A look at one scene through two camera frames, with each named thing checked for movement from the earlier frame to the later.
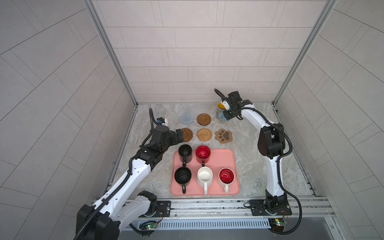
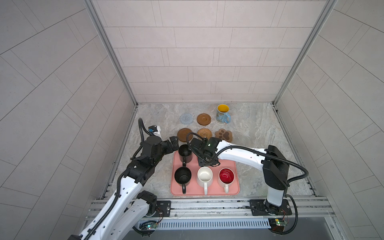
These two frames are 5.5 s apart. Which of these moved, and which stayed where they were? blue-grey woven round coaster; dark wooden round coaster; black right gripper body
Moved: black right gripper body
Stayed: dark wooden round coaster; blue-grey woven round coaster
